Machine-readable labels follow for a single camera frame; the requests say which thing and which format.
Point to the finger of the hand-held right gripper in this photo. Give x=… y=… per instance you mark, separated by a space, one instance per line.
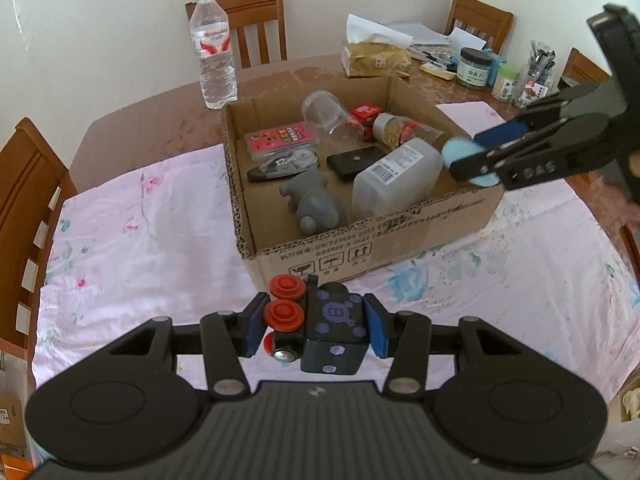
x=500 y=132
x=550 y=160

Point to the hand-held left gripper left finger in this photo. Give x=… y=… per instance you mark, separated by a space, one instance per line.
x=255 y=325

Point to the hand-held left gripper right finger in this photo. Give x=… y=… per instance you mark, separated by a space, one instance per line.
x=377 y=325

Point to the black toy train car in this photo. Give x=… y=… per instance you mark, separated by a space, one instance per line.
x=332 y=320

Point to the light blue oval case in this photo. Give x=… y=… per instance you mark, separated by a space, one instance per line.
x=457 y=152

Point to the cardboard box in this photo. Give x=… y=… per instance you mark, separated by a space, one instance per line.
x=300 y=260

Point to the gold jar with silver cap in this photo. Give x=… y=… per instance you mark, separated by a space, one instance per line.
x=400 y=130

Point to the white jar with green label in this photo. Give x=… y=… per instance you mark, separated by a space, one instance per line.
x=395 y=175

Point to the grey animal toy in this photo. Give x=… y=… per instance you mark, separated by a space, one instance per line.
x=315 y=205

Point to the small red box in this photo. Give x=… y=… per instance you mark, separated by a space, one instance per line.
x=365 y=111

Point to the wooden chair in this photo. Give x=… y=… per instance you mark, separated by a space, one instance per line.
x=25 y=200
x=631 y=250
x=260 y=20
x=480 y=17
x=582 y=67

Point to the white container with green lid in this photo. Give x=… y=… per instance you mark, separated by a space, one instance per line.
x=505 y=85

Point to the glass jar with dark lid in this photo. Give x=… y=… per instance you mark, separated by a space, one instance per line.
x=474 y=72

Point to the clear pen holder with pens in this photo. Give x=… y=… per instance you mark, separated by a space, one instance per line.
x=537 y=75

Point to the blue small box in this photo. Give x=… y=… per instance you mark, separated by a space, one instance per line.
x=495 y=62

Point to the pile of white papers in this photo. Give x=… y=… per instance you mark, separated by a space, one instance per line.
x=420 y=37

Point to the pink floral tablecloth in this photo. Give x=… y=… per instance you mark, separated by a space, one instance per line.
x=150 y=235

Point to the gold tissue pack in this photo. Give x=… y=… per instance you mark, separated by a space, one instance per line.
x=375 y=60

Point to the grey correction tape dispenser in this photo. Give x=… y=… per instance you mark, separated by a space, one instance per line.
x=285 y=165

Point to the clear plastic jar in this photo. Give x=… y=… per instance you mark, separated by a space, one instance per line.
x=327 y=115

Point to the pink red card pack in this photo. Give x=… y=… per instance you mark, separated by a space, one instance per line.
x=280 y=140

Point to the brown cardboard carton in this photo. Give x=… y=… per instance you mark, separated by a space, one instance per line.
x=12 y=420

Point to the clear water bottle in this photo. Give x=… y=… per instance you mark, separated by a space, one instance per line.
x=215 y=60

